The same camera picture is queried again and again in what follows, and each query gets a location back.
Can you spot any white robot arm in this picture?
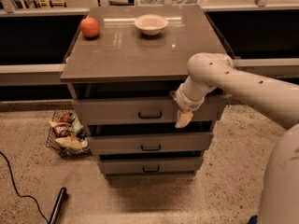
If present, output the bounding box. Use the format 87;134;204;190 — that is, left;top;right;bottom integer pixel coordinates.
174;53;299;224

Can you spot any snack bag in basket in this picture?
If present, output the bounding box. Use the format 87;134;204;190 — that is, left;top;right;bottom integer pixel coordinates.
55;136;82;150

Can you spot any grey top drawer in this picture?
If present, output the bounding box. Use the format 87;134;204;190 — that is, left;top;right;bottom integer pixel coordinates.
73;94;229;126

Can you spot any grey bottom drawer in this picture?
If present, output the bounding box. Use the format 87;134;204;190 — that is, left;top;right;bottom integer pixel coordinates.
98;157;203;175

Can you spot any black wire basket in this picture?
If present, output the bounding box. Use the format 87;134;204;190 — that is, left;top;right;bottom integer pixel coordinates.
46;110;92;159

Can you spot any blue object on floor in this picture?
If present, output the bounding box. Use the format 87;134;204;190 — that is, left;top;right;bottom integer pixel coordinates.
247;216;258;224

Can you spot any red apple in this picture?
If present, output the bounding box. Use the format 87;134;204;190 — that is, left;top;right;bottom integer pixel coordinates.
80;17;100;38

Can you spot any white bowl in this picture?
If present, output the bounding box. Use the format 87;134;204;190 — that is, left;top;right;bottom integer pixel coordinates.
134;14;168;35

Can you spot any grey drawer cabinet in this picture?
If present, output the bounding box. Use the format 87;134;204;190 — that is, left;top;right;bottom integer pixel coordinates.
61;6;226;177

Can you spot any grey drawer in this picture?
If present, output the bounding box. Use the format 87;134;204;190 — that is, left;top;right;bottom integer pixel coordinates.
88;132;213;155
98;157;203;175
73;94;229;126

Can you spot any black cable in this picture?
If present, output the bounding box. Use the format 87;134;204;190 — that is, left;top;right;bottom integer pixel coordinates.
0;150;50;224

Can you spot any red can in basket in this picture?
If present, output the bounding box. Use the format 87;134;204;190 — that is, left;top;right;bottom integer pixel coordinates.
60;113;75;123

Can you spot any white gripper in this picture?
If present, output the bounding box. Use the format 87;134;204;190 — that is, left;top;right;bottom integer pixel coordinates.
169;90;205;129

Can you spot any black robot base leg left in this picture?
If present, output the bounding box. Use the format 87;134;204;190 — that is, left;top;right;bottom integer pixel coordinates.
48;187;68;224

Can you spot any grey middle drawer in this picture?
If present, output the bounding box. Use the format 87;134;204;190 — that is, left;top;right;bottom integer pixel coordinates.
88;132;213;155

